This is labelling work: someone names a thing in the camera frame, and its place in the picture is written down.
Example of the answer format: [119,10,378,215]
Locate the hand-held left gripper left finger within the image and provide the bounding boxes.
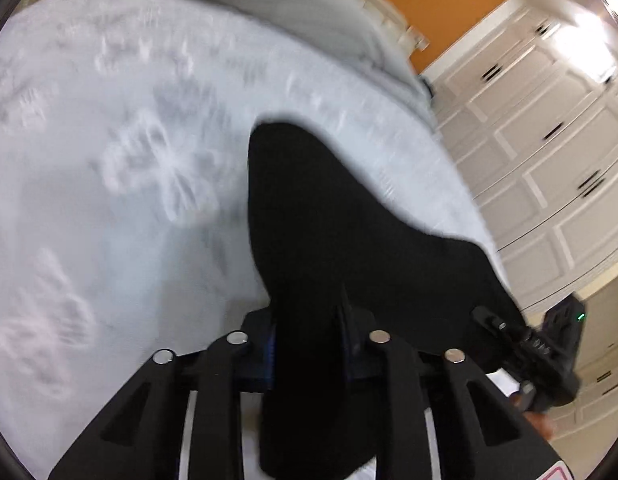
[46,310,279,480]

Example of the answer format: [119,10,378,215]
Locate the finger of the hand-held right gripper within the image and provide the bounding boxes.
[469,305,536,362]

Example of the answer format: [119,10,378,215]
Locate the bed with butterfly print sheet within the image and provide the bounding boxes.
[0,0,512,480]

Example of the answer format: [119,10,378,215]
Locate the wall switch plate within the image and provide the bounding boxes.
[406,27,431,52]

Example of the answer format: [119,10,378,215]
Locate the person's right hand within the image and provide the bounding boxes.
[509,391,558,442]

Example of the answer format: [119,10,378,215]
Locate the cream padded headboard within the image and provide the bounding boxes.
[339,0,431,52]

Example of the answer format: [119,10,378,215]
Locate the black pants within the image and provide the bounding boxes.
[246,120,536,480]

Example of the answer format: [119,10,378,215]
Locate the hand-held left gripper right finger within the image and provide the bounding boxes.
[334,284,570,480]

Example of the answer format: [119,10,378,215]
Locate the white wardrobe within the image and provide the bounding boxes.
[429,0,618,413]

